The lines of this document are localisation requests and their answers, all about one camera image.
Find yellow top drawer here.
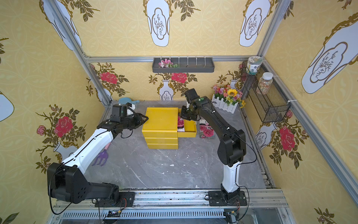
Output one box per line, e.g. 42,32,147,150
177,108,197,138

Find pink rose seed bag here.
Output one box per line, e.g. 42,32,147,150
199,119,215,139
177,116,185,132

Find yellow three-drawer cabinet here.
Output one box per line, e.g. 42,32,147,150
142,107,178,149

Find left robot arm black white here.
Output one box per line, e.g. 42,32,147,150
47,112,149,204

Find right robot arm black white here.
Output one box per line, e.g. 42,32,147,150
180,96,246,200

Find light blue plastic scoop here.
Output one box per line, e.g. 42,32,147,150
118,98,139,105

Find flower box white fence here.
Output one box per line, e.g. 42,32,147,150
212,85,246,113

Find purple pink garden rake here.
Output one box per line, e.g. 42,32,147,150
92,143,111,167

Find pink artificial flowers in tray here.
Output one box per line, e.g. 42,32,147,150
158,59,179,68

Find clear jar white lid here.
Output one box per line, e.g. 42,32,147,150
256,72,273,95

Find glass jar patterned lid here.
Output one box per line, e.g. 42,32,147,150
246,56,263,75

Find small circuit board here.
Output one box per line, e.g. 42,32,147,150
107,210,122,218

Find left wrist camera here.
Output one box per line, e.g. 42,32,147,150
110,103,135,122

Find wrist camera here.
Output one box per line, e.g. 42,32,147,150
110,103,135,122
184,88,199,108

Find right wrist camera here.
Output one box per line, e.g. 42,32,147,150
184,88,199,108

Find grey wall tray shelf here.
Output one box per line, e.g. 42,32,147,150
152,57,215,73

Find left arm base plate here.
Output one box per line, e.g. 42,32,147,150
94,191,135,208

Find black wire mesh basket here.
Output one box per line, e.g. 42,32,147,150
241,61,291,123

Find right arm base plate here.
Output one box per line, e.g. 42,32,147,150
207,190,248,206

